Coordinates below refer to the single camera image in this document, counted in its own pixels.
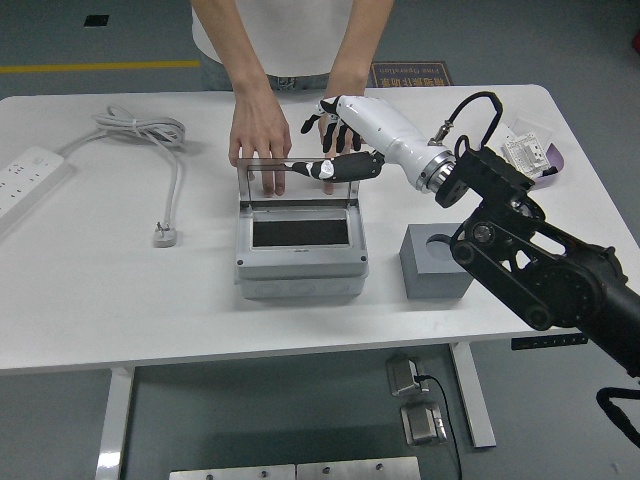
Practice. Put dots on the black table control panel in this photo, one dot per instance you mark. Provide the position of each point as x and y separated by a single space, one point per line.
540 343

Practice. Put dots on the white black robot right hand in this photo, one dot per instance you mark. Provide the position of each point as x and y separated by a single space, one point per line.
385 130

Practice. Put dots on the white power strip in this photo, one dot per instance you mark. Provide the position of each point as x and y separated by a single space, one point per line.
25 175

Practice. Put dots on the person's left forearm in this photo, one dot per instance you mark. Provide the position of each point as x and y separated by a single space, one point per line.
357 45

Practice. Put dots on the black floor outlet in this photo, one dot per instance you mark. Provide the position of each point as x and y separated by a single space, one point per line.
96 21

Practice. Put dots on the grey metal plate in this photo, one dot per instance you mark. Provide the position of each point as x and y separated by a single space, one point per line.
232 473
357 470

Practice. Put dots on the metal floor socket box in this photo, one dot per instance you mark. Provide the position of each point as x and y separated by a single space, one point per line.
422 425
402 377

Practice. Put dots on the person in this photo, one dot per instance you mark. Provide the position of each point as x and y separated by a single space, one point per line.
295 35

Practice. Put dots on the grey cube holder block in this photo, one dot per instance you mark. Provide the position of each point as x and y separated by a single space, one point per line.
430 285

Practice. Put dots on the small black part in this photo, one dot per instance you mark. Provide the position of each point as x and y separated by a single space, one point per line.
550 172

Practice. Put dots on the person's right forearm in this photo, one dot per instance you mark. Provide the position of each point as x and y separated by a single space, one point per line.
235 45

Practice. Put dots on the yellow floor tape line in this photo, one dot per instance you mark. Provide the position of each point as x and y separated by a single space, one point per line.
100 66

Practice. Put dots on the grey plastic enclosure box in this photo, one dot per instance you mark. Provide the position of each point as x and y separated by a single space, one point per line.
300 272

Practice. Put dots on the dark floor sign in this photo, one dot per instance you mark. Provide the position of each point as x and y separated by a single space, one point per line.
415 75

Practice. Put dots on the person's right hand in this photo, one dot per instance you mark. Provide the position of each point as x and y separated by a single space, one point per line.
260 125

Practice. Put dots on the white table leg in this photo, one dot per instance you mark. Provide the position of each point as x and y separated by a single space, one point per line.
475 400
114 425

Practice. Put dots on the person's left hand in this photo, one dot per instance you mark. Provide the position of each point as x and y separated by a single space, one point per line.
328 189

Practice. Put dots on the white socket module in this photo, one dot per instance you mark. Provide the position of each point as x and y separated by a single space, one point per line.
527 152

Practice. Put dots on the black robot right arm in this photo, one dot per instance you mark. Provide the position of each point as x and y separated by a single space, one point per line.
575 280

